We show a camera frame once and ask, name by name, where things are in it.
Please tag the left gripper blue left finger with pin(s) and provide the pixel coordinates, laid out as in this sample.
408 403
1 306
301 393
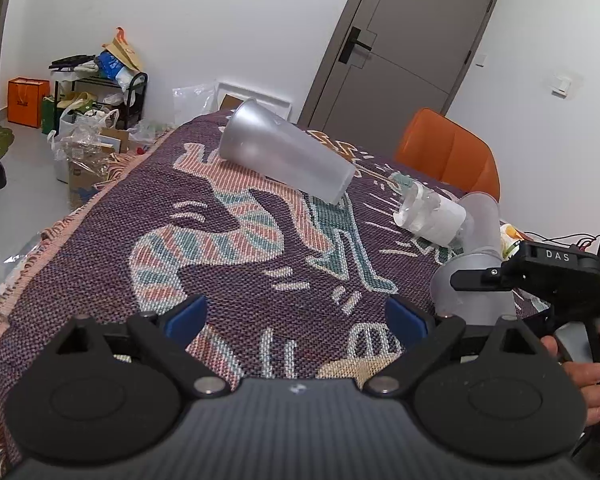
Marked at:
185 321

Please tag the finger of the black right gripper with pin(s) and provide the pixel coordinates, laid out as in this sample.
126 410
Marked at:
502 279

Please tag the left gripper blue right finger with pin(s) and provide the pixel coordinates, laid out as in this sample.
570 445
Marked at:
408 323

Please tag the tall frosted plastic cup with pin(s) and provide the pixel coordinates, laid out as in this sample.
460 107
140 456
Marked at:
475 308

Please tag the short frosted plastic cup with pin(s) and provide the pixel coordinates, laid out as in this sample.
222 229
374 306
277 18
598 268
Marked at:
480 231

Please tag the frosted cup lying far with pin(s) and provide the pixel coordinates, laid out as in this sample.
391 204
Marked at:
260 140

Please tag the person's right hand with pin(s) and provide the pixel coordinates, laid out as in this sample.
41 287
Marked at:
586 376

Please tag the clear bottle white label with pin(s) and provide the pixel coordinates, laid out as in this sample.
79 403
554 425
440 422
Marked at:
429 215

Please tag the patterned woven table blanket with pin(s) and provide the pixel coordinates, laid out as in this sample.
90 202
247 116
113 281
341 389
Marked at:
295 286

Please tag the orange leather chair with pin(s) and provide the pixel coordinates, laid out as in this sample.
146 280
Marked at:
445 151

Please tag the cardboard box with plastic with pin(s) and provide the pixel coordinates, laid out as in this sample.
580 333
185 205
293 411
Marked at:
84 146

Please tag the clear plastic bag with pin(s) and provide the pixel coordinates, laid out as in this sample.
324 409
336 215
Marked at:
194 101

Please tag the white framed picture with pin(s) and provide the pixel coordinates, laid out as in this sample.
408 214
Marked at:
230 96

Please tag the grey door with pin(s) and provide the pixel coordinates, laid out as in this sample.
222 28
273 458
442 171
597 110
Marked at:
421 51

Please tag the clutter pile on shelf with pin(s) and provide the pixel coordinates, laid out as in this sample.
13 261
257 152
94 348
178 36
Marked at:
118 63

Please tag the black metal shelf rack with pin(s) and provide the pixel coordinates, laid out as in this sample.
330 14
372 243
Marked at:
131 109

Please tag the orange shopping bag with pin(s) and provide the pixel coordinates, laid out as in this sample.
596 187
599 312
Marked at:
24 101

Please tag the white wall switch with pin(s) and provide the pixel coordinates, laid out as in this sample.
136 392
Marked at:
561 85

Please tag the small white wall plate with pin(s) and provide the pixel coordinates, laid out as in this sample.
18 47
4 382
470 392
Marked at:
480 59

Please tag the black door handle lock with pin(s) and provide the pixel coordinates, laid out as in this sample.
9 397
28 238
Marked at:
353 41

